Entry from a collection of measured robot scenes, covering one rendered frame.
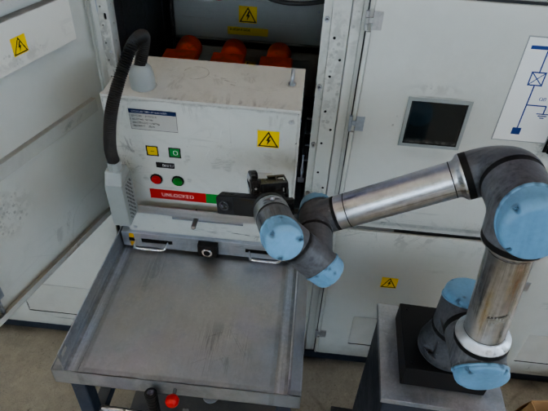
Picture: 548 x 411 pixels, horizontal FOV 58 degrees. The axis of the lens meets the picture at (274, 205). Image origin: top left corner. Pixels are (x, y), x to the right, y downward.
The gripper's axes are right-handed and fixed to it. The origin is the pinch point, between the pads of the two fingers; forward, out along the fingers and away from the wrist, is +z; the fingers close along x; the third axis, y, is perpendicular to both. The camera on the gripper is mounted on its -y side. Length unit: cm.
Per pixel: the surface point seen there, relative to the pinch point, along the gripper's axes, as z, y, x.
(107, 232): 59, -47, -39
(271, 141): 5.6, 6.7, 7.2
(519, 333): 29, 109, -86
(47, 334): 86, -86, -101
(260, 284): 10.9, 3.4, -37.8
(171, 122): 11.0, -17.5, 12.2
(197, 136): 10.6, -11.4, 8.3
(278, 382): -20, 3, -46
